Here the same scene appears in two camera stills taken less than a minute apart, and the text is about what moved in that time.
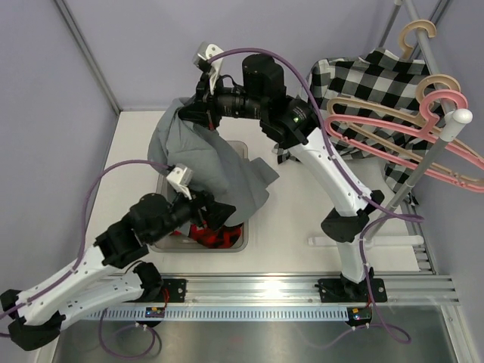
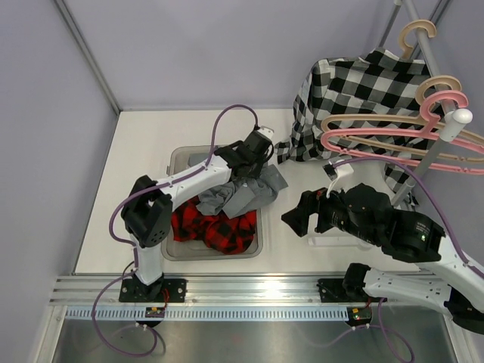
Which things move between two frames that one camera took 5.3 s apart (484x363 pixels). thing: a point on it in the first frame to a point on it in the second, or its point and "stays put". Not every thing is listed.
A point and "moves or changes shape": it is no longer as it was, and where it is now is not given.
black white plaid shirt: x=382 y=106 stays put
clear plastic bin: x=181 y=241 to x=180 y=157
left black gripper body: x=206 y=216 to x=255 y=167
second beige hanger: x=406 y=51 stays put
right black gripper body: x=212 y=113 to x=333 y=211
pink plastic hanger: x=421 y=174 to x=432 y=128
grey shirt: x=217 y=167 moves or changes shape
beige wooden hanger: x=435 y=165 to x=420 y=93
